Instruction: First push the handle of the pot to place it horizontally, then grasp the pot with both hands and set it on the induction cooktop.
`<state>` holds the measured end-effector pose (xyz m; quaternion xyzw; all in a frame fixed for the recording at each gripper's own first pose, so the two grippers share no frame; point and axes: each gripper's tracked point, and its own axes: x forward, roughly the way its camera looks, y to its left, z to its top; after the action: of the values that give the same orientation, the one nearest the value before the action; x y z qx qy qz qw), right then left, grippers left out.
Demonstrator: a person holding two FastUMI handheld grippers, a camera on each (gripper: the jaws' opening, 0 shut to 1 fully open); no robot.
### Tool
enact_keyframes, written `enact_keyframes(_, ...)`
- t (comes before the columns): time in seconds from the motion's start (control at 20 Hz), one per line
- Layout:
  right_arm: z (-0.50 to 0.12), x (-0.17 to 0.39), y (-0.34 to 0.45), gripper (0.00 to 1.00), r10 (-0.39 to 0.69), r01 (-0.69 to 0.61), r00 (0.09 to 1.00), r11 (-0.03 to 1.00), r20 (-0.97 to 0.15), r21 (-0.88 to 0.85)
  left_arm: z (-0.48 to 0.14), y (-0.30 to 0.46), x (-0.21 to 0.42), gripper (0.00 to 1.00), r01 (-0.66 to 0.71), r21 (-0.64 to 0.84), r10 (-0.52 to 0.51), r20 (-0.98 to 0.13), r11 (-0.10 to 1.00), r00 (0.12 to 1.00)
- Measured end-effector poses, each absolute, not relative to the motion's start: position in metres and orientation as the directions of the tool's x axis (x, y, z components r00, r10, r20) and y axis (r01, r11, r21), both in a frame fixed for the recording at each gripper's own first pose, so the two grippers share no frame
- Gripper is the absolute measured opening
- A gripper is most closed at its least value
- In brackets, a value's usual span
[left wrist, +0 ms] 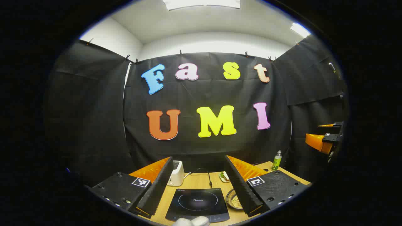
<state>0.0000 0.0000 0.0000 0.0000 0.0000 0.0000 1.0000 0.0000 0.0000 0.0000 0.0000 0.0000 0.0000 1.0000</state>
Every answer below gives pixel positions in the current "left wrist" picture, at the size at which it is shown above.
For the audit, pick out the pile of soybeans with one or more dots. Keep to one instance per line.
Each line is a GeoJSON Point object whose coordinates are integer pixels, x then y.
{"type": "Point", "coordinates": [237, 203]}

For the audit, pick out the ceiling light panel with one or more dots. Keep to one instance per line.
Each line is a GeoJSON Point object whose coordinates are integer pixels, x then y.
{"type": "Point", "coordinates": [201, 3]}
{"type": "Point", "coordinates": [300, 29]}

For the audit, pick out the green label drink bottle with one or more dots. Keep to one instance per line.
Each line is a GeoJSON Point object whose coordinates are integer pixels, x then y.
{"type": "Point", "coordinates": [276, 161]}

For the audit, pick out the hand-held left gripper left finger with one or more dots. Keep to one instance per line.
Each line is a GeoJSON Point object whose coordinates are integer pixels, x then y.
{"type": "Point", "coordinates": [158, 188]}

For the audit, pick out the white bread sandwich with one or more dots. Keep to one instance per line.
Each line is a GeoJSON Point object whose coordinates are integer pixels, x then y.
{"type": "Point", "coordinates": [225, 175]}

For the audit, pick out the white toaster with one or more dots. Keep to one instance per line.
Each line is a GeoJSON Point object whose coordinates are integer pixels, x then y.
{"type": "Point", "coordinates": [176, 172]}

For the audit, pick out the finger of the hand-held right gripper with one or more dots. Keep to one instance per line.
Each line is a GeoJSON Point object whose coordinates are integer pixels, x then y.
{"type": "Point", "coordinates": [317, 141]}
{"type": "Point", "coordinates": [328, 125]}

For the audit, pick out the black induction cooktop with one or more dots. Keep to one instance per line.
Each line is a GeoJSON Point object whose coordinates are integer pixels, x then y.
{"type": "Point", "coordinates": [198, 204]}

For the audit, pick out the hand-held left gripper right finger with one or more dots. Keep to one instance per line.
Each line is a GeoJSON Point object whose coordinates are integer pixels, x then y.
{"type": "Point", "coordinates": [240, 188]}

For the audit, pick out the pale sandwich plate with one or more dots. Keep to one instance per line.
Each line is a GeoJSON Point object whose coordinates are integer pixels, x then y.
{"type": "Point", "coordinates": [223, 179]}

